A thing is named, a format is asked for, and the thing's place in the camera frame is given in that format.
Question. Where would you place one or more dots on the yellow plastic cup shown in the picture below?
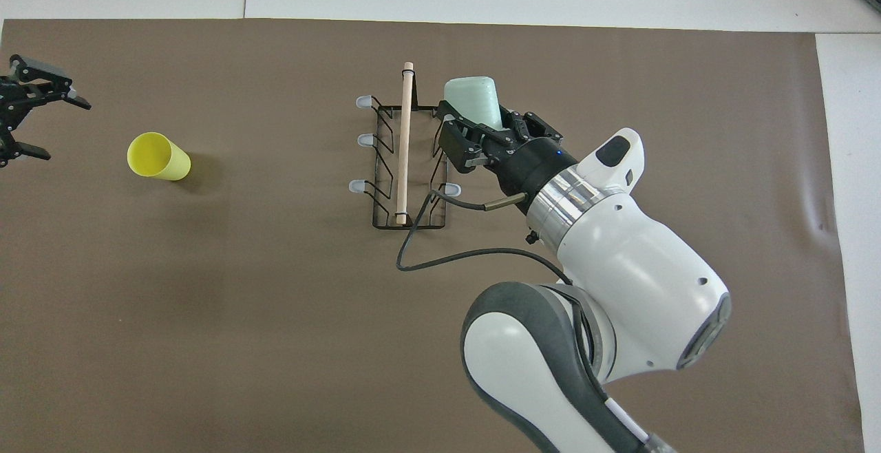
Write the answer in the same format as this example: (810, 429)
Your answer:
(162, 160)

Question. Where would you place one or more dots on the brown table mat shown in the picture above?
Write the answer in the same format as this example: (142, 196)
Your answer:
(206, 336)

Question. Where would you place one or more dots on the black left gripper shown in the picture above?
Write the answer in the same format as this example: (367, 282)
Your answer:
(10, 112)

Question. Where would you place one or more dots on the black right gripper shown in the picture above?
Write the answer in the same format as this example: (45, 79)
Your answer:
(533, 167)

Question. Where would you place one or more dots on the pale green plastic cup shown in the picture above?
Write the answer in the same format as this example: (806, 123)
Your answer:
(475, 98)

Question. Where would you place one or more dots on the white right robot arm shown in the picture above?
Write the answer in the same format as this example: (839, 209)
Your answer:
(633, 288)

